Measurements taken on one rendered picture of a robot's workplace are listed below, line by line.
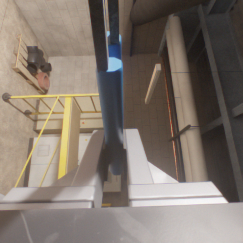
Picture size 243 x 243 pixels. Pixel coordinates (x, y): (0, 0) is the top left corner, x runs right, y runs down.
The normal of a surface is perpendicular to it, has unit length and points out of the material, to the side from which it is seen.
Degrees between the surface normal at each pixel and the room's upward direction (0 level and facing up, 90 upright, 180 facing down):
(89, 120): 90
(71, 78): 90
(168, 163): 90
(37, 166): 91
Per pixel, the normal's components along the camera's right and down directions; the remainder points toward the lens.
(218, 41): 0.00, -0.30
